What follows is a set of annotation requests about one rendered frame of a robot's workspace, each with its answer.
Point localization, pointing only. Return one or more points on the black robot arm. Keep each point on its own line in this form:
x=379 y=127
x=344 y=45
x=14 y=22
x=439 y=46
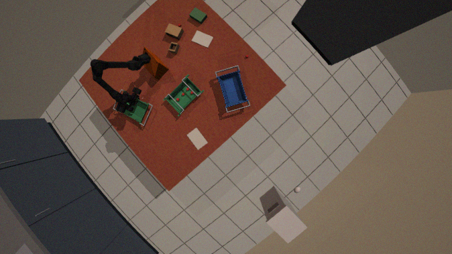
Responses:
x=98 y=66

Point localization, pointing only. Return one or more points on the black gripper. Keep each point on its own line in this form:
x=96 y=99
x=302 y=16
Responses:
x=133 y=101

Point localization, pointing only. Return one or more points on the green rectangular block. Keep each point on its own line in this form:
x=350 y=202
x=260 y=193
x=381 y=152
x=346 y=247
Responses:
x=198 y=15

